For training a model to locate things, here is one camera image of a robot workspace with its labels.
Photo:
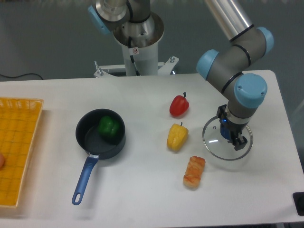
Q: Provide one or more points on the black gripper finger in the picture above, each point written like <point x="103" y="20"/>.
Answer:
<point x="233" y="139"/>
<point x="240" y="143"/>

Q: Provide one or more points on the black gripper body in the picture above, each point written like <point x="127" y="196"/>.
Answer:
<point x="230" y="123"/>

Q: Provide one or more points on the glass pot lid blue knob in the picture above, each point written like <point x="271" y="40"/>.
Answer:
<point x="221" y="147"/>

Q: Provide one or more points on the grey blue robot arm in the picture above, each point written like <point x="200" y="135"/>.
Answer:
<point x="245" y="92"/>

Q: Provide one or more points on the yellow bell pepper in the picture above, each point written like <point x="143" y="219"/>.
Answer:
<point x="177" y="136"/>

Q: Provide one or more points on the toasted bread piece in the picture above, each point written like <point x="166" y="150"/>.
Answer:
<point x="193" y="173"/>

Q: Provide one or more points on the red bell pepper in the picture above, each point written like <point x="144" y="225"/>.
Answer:
<point x="179" y="105"/>

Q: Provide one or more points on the black device at table edge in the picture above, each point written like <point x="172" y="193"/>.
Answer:
<point x="299" y="202"/>

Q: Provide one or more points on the green bell pepper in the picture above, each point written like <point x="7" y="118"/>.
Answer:
<point x="108" y="127"/>

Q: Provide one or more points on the dark blue saucepan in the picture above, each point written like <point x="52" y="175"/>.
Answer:
<point x="96" y="146"/>

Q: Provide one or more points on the yellow woven basket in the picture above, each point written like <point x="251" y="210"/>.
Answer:
<point x="19" y="118"/>

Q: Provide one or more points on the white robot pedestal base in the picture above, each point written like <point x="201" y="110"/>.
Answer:
<point x="139" y="44"/>

